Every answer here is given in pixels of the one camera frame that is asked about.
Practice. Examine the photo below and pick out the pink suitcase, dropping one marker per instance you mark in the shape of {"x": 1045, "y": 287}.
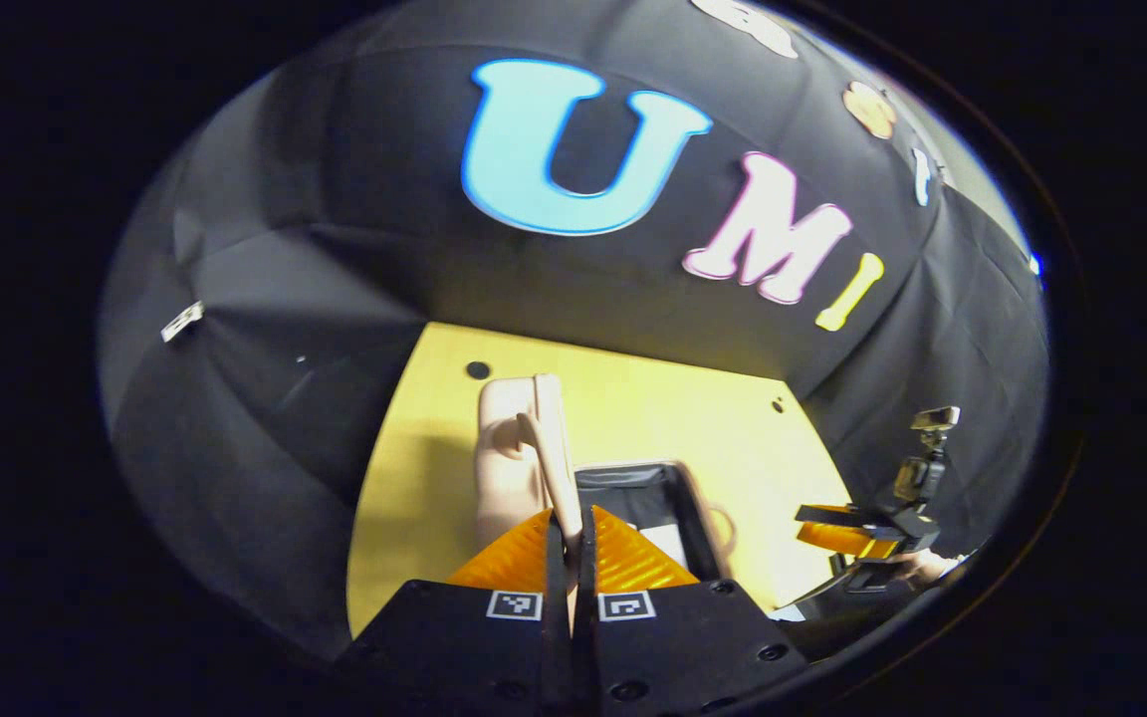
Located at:
{"x": 509, "y": 468}

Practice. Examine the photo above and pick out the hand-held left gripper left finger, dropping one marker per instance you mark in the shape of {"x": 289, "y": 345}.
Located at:
{"x": 554, "y": 647}

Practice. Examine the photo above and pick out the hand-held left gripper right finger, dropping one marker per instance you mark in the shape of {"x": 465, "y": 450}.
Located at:
{"x": 585, "y": 657}

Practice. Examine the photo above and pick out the small white tag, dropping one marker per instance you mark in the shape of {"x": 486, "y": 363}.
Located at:
{"x": 182, "y": 321}

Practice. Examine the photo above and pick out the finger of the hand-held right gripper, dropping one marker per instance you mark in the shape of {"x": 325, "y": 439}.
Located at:
{"x": 837, "y": 538}

